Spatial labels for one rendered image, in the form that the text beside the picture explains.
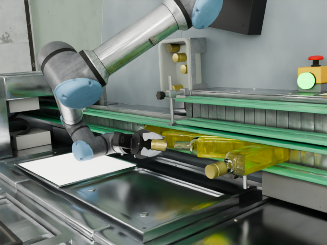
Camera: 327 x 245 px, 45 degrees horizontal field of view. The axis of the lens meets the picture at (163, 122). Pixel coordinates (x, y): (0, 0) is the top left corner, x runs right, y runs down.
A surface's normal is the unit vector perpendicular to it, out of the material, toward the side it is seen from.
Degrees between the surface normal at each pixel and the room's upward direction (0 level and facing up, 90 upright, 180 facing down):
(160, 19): 57
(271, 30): 0
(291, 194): 0
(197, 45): 90
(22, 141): 90
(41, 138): 90
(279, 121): 0
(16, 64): 90
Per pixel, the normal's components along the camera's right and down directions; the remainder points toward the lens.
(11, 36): 0.63, 0.09
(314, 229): -0.07, -0.98
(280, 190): -0.78, 0.15
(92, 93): 0.43, 0.79
